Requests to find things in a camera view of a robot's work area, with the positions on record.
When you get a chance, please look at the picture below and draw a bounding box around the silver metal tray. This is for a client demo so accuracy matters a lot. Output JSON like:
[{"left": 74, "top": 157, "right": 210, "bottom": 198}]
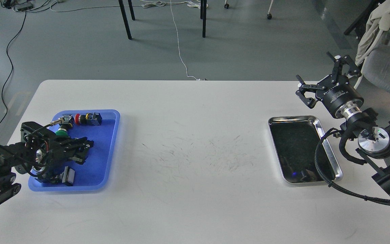
[{"left": 268, "top": 115, "right": 325, "bottom": 187}]

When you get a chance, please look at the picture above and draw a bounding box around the red emergency stop button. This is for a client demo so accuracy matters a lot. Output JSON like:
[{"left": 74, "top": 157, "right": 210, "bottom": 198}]
[{"left": 74, "top": 112, "right": 102, "bottom": 126}]

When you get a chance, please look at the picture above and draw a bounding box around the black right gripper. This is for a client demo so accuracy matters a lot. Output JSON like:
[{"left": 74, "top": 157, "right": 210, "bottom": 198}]
[{"left": 296, "top": 52, "right": 365, "bottom": 119}]

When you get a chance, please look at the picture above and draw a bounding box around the black table leg right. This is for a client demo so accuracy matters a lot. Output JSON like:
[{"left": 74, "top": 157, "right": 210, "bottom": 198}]
[{"left": 200, "top": 0, "right": 207, "bottom": 38}]

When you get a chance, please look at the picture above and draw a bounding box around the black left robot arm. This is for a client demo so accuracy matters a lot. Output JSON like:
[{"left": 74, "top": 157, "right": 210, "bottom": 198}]
[{"left": 0, "top": 121, "right": 93, "bottom": 204}]

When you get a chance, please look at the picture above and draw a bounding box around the black floor cable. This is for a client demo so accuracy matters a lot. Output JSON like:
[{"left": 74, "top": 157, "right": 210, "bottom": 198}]
[{"left": 0, "top": 10, "right": 28, "bottom": 143}]

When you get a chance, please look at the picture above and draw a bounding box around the green push button switch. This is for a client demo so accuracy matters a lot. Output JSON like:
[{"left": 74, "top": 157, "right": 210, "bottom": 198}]
[{"left": 50, "top": 115, "right": 74, "bottom": 138}]

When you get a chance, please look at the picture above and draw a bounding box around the black table leg left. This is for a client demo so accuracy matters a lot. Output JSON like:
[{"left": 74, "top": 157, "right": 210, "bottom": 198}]
[{"left": 118, "top": 0, "right": 136, "bottom": 40}]

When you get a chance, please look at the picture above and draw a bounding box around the blue plastic tray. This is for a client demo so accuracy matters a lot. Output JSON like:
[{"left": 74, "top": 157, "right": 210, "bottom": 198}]
[{"left": 28, "top": 109, "right": 120, "bottom": 192}]

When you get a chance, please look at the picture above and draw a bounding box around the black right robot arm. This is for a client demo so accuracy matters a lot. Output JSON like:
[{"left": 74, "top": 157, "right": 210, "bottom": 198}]
[{"left": 296, "top": 53, "right": 390, "bottom": 206}]

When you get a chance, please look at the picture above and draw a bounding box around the white floor cable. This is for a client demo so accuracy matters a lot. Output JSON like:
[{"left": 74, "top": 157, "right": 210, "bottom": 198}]
[{"left": 170, "top": 0, "right": 208, "bottom": 81}]

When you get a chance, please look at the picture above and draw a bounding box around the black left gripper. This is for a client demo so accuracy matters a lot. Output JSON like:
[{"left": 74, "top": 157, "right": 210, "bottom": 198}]
[{"left": 34, "top": 137, "right": 94, "bottom": 179}]

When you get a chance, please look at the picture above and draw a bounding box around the beige jacket on chair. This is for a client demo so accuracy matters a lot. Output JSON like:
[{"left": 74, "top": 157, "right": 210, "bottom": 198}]
[{"left": 355, "top": 0, "right": 390, "bottom": 86}]

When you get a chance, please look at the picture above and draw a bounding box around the black table leg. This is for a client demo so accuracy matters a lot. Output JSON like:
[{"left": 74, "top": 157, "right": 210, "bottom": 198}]
[
  {"left": 118, "top": 0, "right": 136, "bottom": 40},
  {"left": 200, "top": 0, "right": 207, "bottom": 38}
]

